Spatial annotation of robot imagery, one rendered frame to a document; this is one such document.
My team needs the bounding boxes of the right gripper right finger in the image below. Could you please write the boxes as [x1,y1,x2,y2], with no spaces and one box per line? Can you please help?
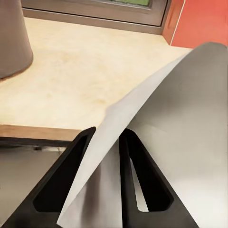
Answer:
[119,128,199,228]

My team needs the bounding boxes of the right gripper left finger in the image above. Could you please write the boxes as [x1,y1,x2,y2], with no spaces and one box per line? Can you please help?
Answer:
[1,126,96,228]

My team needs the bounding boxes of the paper coffee filter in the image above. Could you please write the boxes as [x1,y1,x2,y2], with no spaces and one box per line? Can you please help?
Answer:
[57,41,228,228]

